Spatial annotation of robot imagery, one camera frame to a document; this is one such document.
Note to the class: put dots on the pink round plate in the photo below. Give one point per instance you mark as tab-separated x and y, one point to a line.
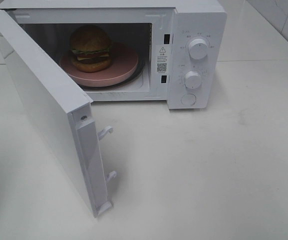
125	61

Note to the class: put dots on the glass microwave turntable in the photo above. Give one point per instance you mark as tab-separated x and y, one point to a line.
132	78

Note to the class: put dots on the white upper microwave knob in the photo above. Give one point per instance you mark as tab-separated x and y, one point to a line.
198	48

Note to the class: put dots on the white microwave knob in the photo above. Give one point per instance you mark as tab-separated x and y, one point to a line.
198	48
192	80

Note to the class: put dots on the white lower microwave knob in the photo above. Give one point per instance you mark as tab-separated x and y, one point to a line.
192	80

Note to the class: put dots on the white round door button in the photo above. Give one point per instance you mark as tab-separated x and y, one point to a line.
188	99

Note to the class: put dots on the toy burger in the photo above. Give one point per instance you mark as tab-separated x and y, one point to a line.
90	49

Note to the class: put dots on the white microwave door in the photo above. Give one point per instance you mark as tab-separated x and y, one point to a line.
61	112

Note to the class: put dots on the white warning label sticker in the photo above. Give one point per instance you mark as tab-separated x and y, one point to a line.
162	57

